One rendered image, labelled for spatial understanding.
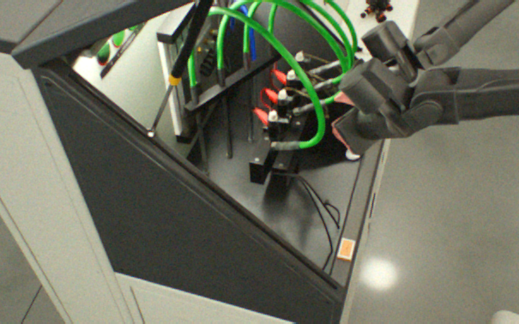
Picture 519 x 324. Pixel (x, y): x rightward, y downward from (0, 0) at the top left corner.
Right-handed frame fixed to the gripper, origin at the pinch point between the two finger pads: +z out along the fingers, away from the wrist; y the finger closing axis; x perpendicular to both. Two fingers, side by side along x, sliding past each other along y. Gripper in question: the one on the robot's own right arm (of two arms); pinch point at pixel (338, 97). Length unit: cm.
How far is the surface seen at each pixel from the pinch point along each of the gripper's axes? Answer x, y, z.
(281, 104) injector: -3.1, 2.9, 20.0
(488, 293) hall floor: -52, -121, 50
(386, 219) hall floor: -65, -87, 85
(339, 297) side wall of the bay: 30.4, -30.2, 5.0
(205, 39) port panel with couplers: -13, 26, 41
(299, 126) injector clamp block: -8.3, -6.6, 25.9
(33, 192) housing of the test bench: 48, 25, 46
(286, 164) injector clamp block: 5.3, -9.2, 23.2
